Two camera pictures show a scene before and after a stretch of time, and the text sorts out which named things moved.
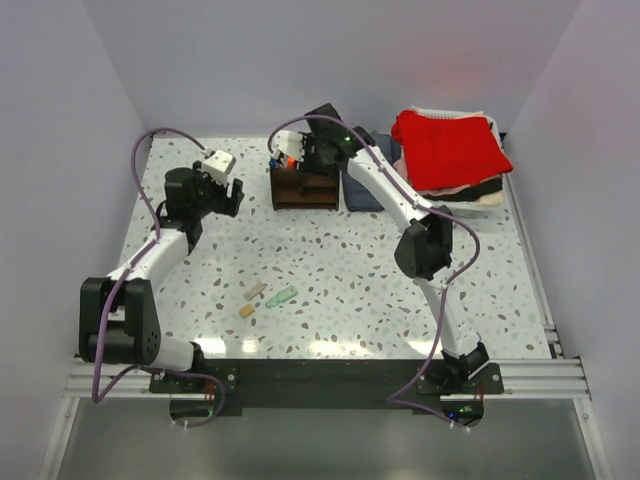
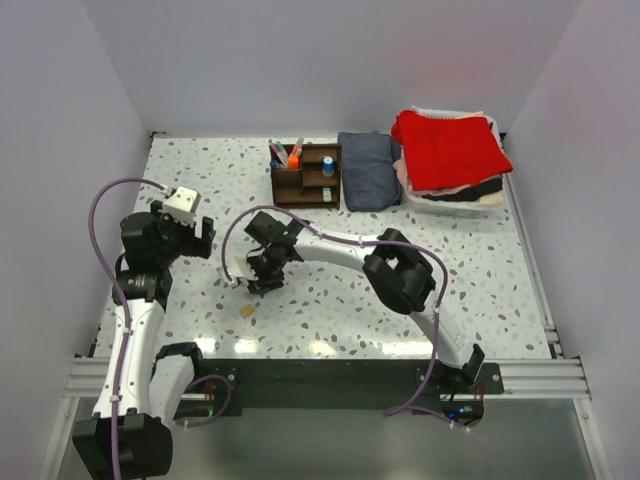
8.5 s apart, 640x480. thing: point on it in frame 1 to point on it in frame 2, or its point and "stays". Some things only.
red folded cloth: x=443 y=151 stays
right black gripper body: x=314 y=158 to x=269 y=270
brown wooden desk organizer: x=291 y=188 stays
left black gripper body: x=213 y=196 to x=180 y=239
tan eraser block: x=246 y=310 stays
